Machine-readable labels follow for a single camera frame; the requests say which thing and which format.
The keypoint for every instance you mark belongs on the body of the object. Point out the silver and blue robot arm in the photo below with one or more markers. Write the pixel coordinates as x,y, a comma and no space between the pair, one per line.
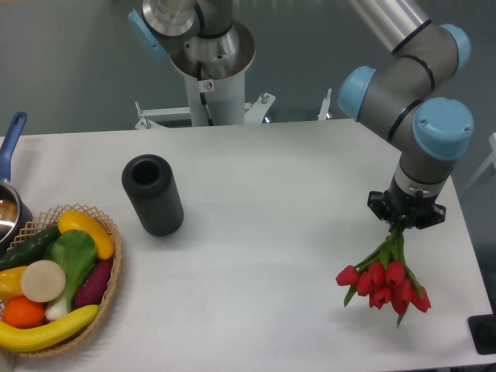
432,133

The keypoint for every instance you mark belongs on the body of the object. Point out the purple sweet potato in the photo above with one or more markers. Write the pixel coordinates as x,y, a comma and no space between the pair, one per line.
92,290

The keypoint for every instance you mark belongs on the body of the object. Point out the white frame at right edge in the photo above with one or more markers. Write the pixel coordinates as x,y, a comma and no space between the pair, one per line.
488,162

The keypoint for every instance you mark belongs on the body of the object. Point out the green cucumber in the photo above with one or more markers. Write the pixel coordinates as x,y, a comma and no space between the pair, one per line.
30,250

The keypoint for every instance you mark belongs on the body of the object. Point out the dark grey ribbed vase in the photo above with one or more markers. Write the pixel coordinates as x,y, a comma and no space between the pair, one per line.
149,183

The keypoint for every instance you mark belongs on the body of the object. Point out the beige round disc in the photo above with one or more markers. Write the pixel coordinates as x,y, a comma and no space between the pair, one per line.
42,281

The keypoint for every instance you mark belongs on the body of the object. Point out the green bok choy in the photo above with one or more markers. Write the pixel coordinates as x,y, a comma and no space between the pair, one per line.
75,252

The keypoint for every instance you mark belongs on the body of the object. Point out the red tulip bouquet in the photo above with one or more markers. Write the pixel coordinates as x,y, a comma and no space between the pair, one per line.
385,278

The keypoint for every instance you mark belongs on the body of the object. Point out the black device at table edge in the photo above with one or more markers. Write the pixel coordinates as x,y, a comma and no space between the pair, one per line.
482,330

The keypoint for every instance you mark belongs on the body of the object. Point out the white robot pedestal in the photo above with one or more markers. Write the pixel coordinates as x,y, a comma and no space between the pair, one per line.
214,73

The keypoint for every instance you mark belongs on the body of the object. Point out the blue handled steel pot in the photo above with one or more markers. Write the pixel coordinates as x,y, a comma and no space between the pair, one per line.
14,213

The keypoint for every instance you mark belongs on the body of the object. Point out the woven wicker basket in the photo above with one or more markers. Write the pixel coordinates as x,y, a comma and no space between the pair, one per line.
50,218

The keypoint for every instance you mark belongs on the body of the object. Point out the yellow banana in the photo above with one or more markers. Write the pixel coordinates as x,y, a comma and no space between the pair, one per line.
46,336

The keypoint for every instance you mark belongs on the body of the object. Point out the yellow bell pepper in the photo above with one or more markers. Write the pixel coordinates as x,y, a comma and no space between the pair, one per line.
10,283

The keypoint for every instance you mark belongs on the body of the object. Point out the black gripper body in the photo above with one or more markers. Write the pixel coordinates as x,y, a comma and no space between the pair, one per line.
406,207

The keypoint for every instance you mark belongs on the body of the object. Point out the orange fruit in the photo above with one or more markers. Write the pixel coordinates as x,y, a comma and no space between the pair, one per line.
22,313

